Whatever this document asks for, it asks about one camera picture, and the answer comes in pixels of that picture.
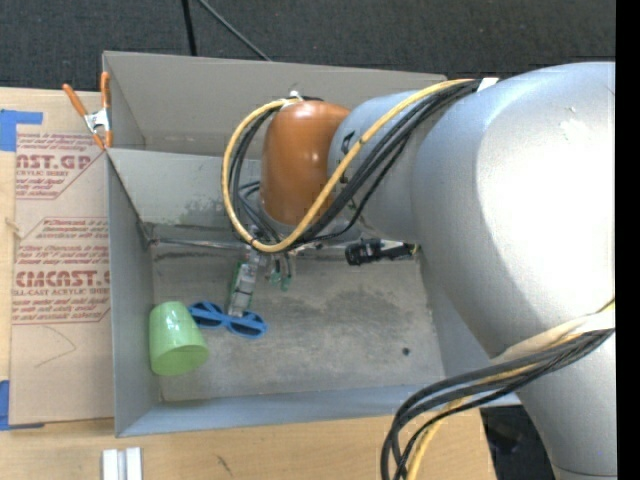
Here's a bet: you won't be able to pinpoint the light green plastic cup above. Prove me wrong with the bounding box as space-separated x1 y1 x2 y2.
148 300 210 377

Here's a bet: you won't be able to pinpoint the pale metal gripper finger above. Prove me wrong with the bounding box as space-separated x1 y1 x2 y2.
238 263 257 319
228 261 243 315

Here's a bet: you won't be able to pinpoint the black cylinder on white bracket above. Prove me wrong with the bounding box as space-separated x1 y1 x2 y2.
344 237 419 267

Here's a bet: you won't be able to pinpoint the brown cardboard board red print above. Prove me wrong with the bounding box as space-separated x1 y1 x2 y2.
0 86 116 432

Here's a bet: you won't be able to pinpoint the blue sunglasses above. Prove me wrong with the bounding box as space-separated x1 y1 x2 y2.
187 301 269 340

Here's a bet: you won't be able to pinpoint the grey metal bin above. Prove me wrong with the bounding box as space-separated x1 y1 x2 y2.
101 50 521 439

